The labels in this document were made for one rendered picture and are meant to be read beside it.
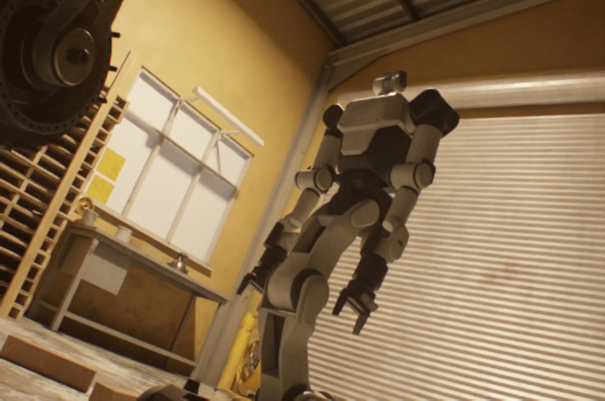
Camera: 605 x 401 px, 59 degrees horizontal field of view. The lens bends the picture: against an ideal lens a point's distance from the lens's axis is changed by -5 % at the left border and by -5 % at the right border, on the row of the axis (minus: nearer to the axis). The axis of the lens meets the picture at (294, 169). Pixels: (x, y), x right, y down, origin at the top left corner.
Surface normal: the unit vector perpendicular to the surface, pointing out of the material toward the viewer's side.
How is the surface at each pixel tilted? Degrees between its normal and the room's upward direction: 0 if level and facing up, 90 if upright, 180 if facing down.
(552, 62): 90
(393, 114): 85
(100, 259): 90
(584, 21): 90
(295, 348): 115
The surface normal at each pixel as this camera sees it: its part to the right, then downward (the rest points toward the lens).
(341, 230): 0.44, 0.32
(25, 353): 0.25, -0.28
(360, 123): -0.65, -0.49
